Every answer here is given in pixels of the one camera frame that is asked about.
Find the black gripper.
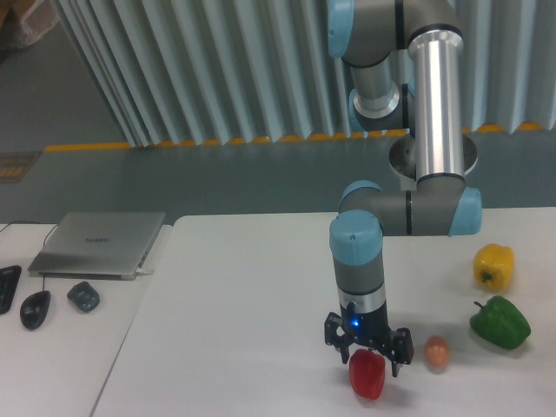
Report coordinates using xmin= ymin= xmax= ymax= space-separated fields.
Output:
xmin=324 ymin=303 xmax=412 ymax=377

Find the red bell pepper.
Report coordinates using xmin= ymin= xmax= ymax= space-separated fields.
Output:
xmin=348 ymin=349 xmax=386 ymax=400

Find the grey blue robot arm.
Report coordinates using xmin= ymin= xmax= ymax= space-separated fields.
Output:
xmin=324 ymin=1 xmax=482 ymax=370

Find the brown egg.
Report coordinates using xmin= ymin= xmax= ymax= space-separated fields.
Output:
xmin=424 ymin=335 xmax=449 ymax=368

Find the green bell pepper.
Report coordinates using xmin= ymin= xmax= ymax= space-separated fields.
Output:
xmin=469 ymin=295 xmax=532 ymax=350

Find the yellow bell pepper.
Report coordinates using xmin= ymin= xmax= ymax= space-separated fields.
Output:
xmin=473 ymin=243 xmax=515 ymax=291

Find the silver closed laptop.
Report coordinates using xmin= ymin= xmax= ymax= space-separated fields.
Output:
xmin=28 ymin=212 xmax=165 ymax=280

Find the small dark grey tray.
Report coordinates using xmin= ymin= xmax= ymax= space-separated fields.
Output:
xmin=67 ymin=281 xmax=101 ymax=313

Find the black computer mouse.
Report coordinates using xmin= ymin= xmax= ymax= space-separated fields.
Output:
xmin=20 ymin=290 xmax=51 ymax=331

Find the folding partition screen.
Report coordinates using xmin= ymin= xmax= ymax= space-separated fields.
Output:
xmin=54 ymin=1 xmax=555 ymax=147

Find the black keyboard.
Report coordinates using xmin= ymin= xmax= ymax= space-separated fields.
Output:
xmin=0 ymin=265 xmax=22 ymax=315

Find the cardboard box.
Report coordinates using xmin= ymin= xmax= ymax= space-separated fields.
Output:
xmin=1 ymin=0 xmax=59 ymax=51

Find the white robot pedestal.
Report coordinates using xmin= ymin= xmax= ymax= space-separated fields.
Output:
xmin=388 ymin=134 xmax=478 ymax=190

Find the black mouse cable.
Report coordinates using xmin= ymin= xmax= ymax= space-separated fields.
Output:
xmin=0 ymin=221 xmax=60 ymax=293

